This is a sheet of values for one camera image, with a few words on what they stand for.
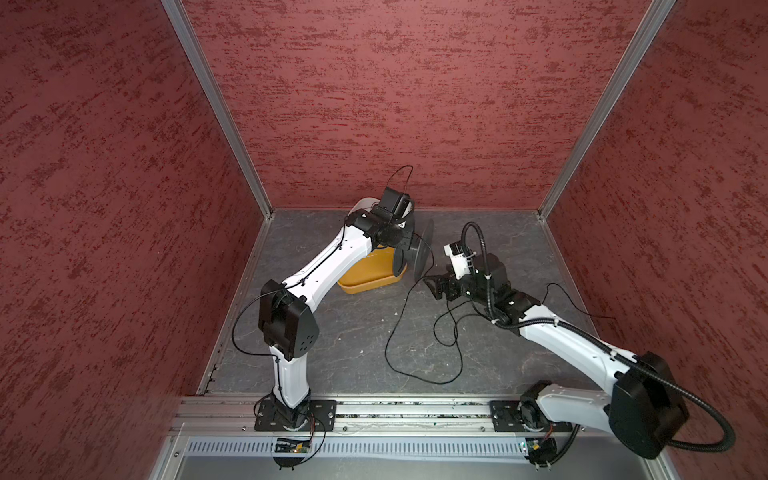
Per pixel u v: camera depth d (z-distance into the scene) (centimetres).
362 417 76
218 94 86
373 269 106
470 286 69
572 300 98
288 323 46
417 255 77
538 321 53
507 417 74
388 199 64
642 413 41
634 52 77
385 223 59
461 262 72
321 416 74
